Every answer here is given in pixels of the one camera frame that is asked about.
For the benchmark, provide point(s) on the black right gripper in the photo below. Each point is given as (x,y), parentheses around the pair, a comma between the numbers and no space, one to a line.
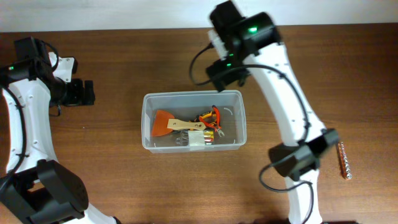
(219,76)

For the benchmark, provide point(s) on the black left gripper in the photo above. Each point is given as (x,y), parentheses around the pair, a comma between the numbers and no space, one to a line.
(78,92)

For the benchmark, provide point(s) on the orange black long-nose pliers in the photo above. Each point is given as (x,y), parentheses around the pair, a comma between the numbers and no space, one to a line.
(208,118)

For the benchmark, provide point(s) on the red handled small cutters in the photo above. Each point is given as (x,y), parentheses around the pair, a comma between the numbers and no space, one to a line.
(218,128)

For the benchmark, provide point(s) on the clear plastic storage box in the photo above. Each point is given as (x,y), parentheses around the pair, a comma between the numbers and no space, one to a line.
(187,106)

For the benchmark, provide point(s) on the orange scraper wooden handle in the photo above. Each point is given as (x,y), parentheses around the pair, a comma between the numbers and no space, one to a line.
(165,123)

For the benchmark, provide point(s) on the metal socket bit rail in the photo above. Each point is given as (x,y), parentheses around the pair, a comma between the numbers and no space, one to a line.
(343,160)

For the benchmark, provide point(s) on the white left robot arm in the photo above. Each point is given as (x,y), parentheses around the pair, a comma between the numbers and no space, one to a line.
(37,188)

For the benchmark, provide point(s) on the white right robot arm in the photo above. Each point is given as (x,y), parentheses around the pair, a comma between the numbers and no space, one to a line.
(253,46)

